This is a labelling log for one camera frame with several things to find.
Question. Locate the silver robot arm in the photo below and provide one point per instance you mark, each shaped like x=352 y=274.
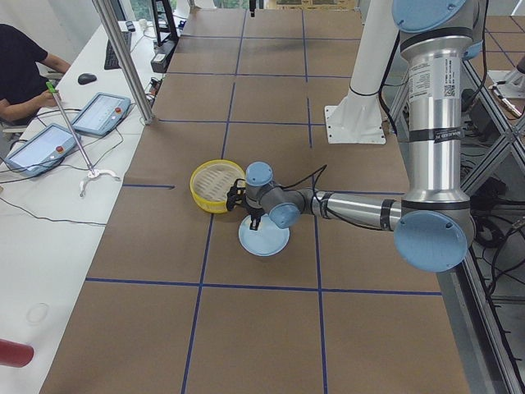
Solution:
x=432 y=223

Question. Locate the white camera stand base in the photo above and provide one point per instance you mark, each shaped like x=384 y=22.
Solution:
x=357 y=118

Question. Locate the black keyboard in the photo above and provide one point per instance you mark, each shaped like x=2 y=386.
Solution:
x=111 y=61

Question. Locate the black computer mouse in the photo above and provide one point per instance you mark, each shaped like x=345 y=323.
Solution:
x=86 y=78

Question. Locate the far teach pendant tablet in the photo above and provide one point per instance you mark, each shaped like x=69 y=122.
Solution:
x=101 y=114

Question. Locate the seated person black shirt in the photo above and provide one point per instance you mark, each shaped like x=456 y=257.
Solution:
x=24 y=90

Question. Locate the light blue plate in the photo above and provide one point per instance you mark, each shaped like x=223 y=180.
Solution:
x=267 y=240

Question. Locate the silver reacher grabber tool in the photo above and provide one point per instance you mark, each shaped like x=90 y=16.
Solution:
x=92 y=172

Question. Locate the yellow round steamer basket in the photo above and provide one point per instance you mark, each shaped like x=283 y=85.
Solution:
x=210 y=183

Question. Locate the red cylinder bottle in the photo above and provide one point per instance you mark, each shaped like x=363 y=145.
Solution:
x=14 y=354

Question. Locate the teach pendant tablet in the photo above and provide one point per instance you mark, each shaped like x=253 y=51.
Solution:
x=101 y=114
x=42 y=152

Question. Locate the near teach pendant tablet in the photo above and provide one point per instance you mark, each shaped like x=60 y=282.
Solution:
x=42 y=152

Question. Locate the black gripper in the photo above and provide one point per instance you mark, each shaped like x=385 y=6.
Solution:
x=255 y=213

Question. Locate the aluminium frame post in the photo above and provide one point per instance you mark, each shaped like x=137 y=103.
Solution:
x=112 y=28

